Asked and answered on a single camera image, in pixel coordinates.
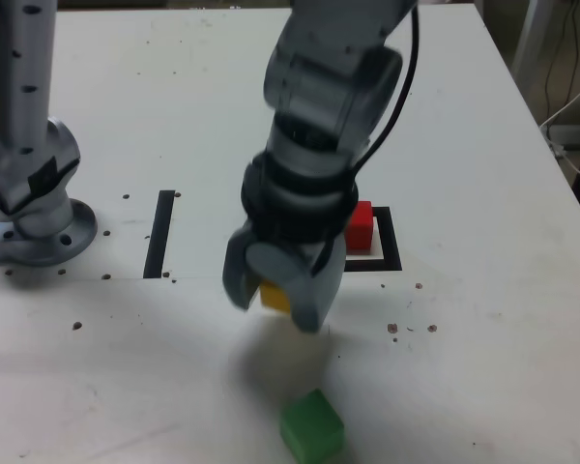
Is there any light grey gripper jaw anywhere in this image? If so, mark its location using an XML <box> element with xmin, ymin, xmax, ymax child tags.
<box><xmin>246</xmin><ymin>236</ymin><xmax>346</xmax><ymax>335</ymax></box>

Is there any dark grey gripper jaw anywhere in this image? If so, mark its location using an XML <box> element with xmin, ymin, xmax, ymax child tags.
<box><xmin>221</xmin><ymin>226</ymin><xmax>262</xmax><ymax>311</ymax></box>

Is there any yellow cube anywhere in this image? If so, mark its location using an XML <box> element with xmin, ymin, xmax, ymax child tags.
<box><xmin>258</xmin><ymin>278</ymin><xmax>292</xmax><ymax>313</ymax></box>

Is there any red cube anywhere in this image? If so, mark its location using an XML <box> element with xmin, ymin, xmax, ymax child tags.
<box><xmin>343</xmin><ymin>200</ymin><xmax>374</xmax><ymax>253</ymax></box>

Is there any green cube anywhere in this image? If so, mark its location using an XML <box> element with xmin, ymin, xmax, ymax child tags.
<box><xmin>277</xmin><ymin>388</ymin><xmax>346</xmax><ymax>464</ymax></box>

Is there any black tape square outline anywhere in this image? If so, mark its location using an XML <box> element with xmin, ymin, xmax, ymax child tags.
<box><xmin>342</xmin><ymin>206</ymin><xmax>403</xmax><ymax>273</ymax></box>

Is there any black tape strip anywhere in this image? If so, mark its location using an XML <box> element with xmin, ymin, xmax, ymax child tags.
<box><xmin>142</xmin><ymin>189</ymin><xmax>176</xmax><ymax>280</ymax></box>

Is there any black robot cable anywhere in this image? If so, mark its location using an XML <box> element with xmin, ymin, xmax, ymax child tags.
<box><xmin>312</xmin><ymin>4</ymin><xmax>421</xmax><ymax>277</ymax></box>

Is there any white cable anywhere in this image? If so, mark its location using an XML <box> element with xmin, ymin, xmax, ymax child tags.
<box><xmin>539</xmin><ymin>71</ymin><xmax>580</xmax><ymax>180</ymax></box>

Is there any white metal post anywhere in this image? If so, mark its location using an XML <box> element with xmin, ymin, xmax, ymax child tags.
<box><xmin>510</xmin><ymin>0</ymin><xmax>550</xmax><ymax>93</ymax></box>

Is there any thin black hanging cable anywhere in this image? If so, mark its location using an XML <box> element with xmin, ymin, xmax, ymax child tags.
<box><xmin>543</xmin><ymin>0</ymin><xmax>580</xmax><ymax>122</ymax></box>

